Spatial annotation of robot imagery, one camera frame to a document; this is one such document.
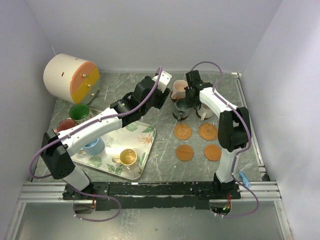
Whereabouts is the pink mug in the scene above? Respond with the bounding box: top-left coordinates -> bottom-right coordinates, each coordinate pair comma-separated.
172,80 -> 188,100

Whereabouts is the grey mug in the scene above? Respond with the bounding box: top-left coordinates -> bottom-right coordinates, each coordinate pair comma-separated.
172,99 -> 191,122

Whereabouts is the beige mug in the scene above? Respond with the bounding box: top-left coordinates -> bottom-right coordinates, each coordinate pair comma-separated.
196,103 -> 214,121

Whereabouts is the large woven rattan coaster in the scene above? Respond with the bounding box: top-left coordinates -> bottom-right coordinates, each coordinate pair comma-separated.
198,122 -> 218,141

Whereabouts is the smooth light wood coaster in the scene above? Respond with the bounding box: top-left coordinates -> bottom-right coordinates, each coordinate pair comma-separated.
176,144 -> 194,162

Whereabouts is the hidden light wood coaster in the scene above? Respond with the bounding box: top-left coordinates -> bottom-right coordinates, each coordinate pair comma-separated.
204,144 -> 222,162

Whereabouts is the yellow mug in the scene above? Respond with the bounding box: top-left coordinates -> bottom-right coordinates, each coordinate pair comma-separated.
112,148 -> 138,167

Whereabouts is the blue mug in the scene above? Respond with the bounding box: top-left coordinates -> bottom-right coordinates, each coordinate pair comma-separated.
80,137 -> 105,156

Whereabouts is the green floral tall mug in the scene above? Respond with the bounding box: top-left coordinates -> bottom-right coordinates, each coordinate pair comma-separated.
69,103 -> 93,125

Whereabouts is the red floral tall mug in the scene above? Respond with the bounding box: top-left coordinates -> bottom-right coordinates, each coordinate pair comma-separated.
54,118 -> 76,133

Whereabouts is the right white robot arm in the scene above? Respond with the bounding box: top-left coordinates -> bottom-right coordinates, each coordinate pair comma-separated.
185,70 -> 252,199

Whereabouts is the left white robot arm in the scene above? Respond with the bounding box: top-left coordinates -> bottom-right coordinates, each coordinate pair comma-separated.
40,71 -> 172,200

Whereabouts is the reddish wood coaster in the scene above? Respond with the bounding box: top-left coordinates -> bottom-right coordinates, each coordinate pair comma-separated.
170,91 -> 177,102

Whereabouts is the floral serving tray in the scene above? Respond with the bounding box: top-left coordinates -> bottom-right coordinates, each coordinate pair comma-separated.
71,121 -> 156,180

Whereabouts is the white cylindrical drawer box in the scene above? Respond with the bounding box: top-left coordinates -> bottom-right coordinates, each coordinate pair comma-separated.
43,53 -> 100,104

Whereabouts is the blue connector clip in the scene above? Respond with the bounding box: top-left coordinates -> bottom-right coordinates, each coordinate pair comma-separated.
238,171 -> 252,189

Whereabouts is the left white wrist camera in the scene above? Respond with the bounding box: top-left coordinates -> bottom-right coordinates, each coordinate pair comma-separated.
157,71 -> 172,93

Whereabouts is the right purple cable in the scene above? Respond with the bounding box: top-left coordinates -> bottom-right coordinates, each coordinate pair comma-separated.
191,61 -> 260,219

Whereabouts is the purple cable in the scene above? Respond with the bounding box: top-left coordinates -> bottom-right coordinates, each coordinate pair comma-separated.
29,65 -> 163,222
191,61 -> 260,219

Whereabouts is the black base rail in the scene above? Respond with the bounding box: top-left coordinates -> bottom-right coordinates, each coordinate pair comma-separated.
62,180 -> 242,212

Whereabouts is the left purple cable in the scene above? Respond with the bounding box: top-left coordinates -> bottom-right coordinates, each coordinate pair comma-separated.
29,65 -> 163,222

